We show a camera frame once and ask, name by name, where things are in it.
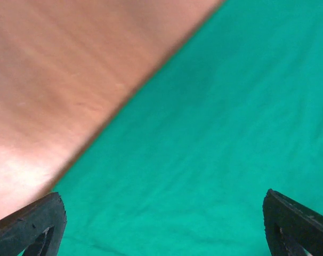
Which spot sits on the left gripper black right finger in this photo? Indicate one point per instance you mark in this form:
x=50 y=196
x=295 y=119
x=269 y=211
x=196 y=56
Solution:
x=290 y=227

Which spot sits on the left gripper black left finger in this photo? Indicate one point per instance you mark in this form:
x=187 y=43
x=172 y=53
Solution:
x=36 y=229

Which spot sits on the green t-shirt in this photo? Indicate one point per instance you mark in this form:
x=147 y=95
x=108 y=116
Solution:
x=183 y=169

